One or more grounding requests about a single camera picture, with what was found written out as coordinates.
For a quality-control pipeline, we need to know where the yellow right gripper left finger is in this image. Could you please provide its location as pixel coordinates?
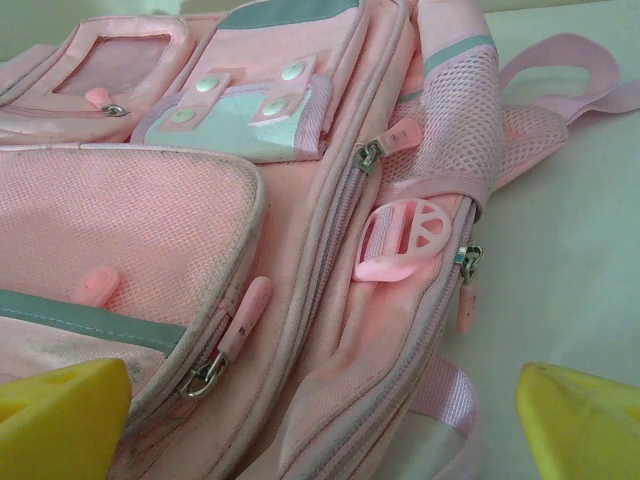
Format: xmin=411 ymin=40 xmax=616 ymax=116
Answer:
xmin=0 ymin=357 xmax=134 ymax=480

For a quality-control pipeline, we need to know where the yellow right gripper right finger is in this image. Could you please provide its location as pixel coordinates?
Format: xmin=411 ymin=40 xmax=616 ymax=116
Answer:
xmin=514 ymin=362 xmax=640 ymax=480

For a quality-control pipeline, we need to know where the pink school backpack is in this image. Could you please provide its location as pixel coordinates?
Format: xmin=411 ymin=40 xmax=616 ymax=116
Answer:
xmin=0 ymin=0 xmax=640 ymax=480

